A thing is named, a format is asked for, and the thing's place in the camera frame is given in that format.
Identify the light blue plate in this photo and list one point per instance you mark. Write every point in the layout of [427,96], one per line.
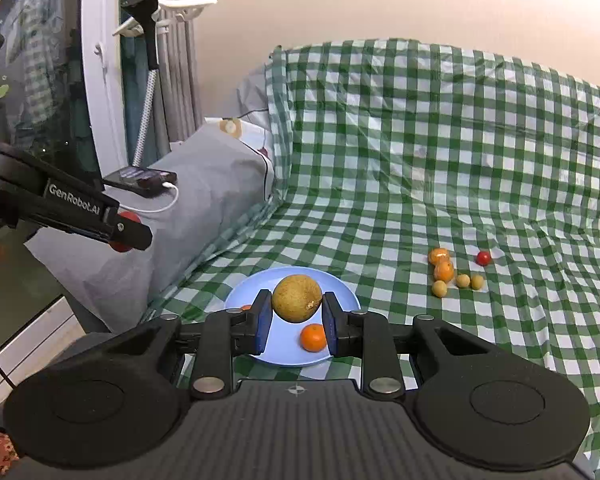
[280,345]

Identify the hanging checkered shirt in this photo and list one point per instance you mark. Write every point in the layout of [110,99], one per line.
[40,35]

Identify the black smartphone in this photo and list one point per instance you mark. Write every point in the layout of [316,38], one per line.
[140,177]

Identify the red cherry tomato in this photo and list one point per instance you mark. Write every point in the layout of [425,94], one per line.
[132,218]
[483,258]

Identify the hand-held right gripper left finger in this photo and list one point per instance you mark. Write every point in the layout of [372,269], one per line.
[264,322]

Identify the grey curtain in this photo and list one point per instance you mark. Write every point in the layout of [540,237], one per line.
[180,85]

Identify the teal curtain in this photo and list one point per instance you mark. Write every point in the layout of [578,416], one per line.
[130,85]

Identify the white door frame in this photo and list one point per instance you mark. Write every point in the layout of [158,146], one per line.
[97,100]

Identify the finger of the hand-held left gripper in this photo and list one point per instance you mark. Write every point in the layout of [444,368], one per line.
[132,235]

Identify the grey fabric cover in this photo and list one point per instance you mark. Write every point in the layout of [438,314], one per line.
[205,200]

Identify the yellow-brown longan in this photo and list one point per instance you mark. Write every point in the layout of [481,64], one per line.
[295,297]
[477,282]
[462,280]
[439,288]

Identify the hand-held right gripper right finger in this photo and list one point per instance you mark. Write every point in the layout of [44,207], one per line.
[330,322]

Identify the white hook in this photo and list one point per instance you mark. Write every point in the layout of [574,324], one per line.
[100,50]

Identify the green white checkered cloth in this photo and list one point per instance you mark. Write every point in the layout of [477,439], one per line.
[430,160]

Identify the grey pillow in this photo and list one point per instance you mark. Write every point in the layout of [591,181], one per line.
[255,90]

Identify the patterned white pillow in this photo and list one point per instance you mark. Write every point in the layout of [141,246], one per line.
[250,135]

